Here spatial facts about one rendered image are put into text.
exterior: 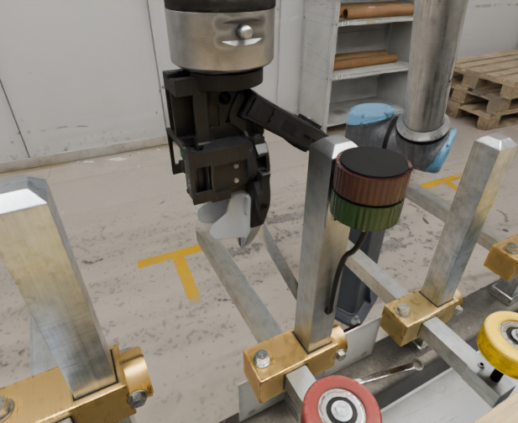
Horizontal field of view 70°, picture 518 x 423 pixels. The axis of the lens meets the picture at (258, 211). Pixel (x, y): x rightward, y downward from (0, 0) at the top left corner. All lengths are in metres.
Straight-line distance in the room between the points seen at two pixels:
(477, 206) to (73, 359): 0.49
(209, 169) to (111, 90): 2.67
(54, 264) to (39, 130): 2.83
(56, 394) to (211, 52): 0.32
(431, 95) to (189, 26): 0.88
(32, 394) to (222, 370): 1.16
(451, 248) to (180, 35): 0.46
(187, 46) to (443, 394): 0.73
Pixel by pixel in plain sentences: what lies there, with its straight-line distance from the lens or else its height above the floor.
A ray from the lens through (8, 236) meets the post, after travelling 0.27.
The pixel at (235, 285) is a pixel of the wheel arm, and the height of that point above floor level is 0.86.
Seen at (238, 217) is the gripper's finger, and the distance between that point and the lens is 0.40.
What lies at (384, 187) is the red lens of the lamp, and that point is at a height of 1.14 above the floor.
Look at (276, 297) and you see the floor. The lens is 1.75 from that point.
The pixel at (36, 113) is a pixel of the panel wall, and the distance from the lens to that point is 3.06.
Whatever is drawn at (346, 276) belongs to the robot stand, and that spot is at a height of 0.22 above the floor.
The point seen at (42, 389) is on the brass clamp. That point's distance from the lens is 0.41.
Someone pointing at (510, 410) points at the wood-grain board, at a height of 0.90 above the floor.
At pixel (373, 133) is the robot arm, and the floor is 0.82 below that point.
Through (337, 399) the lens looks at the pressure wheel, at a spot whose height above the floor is 0.90.
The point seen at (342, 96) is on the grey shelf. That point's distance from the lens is 3.79.
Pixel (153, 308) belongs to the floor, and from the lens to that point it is 1.76.
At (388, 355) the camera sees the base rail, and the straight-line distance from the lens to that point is 0.75.
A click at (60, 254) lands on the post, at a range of 0.28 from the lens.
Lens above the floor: 1.29
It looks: 35 degrees down
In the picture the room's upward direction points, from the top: straight up
